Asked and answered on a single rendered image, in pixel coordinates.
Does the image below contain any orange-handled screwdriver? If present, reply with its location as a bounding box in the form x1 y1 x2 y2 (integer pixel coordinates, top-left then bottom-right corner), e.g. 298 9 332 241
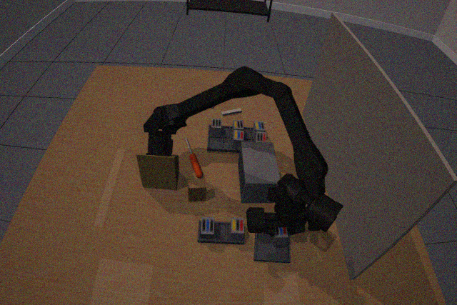
186 139 203 178

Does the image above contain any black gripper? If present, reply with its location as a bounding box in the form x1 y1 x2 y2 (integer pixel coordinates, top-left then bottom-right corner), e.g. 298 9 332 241
246 195 320 236

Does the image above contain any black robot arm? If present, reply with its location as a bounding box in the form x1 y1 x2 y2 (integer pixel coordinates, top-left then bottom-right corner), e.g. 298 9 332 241
144 66 343 232

